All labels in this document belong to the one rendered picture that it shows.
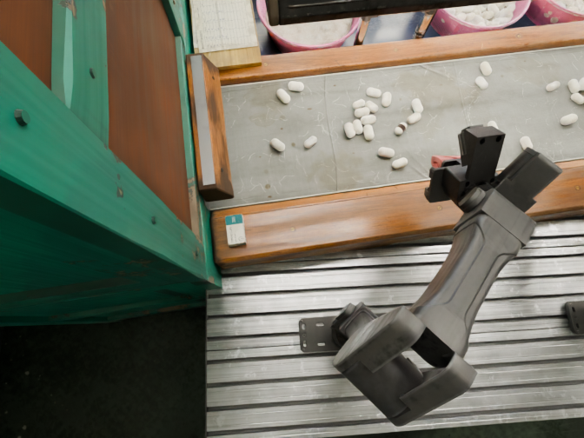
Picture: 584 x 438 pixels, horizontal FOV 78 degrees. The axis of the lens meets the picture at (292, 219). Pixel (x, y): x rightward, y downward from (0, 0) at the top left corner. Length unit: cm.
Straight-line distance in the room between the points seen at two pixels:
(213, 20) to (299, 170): 42
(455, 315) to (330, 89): 64
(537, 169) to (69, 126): 53
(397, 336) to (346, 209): 43
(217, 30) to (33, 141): 77
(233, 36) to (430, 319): 77
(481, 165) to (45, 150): 54
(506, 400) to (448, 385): 56
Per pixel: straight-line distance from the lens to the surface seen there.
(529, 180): 58
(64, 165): 26
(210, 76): 82
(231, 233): 72
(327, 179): 80
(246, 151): 83
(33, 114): 24
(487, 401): 94
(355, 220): 76
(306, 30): 102
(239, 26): 97
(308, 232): 74
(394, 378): 43
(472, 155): 60
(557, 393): 101
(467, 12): 118
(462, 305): 42
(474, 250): 46
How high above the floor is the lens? 148
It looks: 75 degrees down
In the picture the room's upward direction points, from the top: 7 degrees clockwise
